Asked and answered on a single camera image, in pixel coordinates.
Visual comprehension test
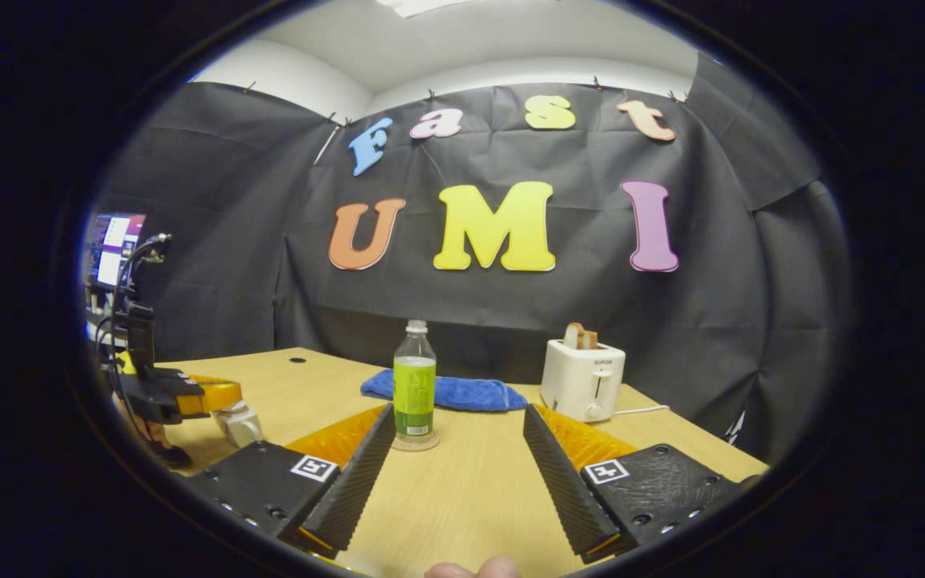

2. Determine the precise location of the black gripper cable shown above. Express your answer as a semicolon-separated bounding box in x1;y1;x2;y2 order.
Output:
108;232;174;322

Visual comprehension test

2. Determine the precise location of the clear green-label water bottle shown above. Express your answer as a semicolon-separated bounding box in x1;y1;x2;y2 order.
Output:
393;320;438;441

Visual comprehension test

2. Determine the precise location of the blue towel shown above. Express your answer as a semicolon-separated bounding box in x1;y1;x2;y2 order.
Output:
361;369;528;413

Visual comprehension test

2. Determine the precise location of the computer monitor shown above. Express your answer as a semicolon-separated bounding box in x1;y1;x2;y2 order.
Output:
84;212;147;291

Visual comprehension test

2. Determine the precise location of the black backdrop cloth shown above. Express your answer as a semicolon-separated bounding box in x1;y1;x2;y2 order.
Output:
89;52;853;466

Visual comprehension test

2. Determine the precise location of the white toaster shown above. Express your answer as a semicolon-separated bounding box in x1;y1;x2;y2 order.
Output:
540;339;626;423

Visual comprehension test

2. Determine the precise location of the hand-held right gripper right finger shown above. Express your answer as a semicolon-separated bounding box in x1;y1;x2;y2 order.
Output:
524;404;760;563

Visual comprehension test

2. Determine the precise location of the ceiling light panel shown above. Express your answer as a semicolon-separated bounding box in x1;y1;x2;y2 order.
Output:
374;0;473;18

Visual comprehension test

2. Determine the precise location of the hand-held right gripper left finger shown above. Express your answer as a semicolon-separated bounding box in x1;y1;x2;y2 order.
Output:
189;404;397;560

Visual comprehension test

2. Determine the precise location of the white floral teacup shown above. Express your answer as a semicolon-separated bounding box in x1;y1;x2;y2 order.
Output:
212;401;263;449

